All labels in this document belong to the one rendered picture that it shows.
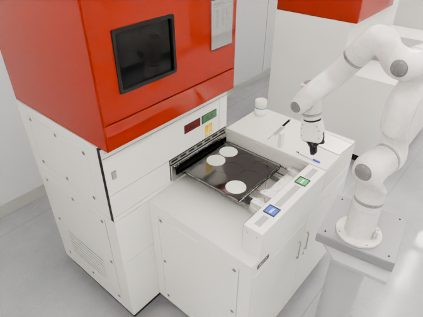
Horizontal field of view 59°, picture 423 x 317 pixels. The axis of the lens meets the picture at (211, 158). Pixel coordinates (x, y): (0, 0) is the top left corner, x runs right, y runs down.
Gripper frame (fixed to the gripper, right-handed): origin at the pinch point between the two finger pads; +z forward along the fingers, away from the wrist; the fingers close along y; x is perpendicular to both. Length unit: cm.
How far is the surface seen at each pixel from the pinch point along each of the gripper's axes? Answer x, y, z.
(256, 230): -44.4, -2.1, 15.4
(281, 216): -30.8, 1.0, 16.2
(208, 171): -21, -48, 12
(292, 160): 10.0, -17.6, 14.5
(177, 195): -39, -55, 18
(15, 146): -54, -214, 15
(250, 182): -14.9, -26.7, 16.4
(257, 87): 249, -213, 69
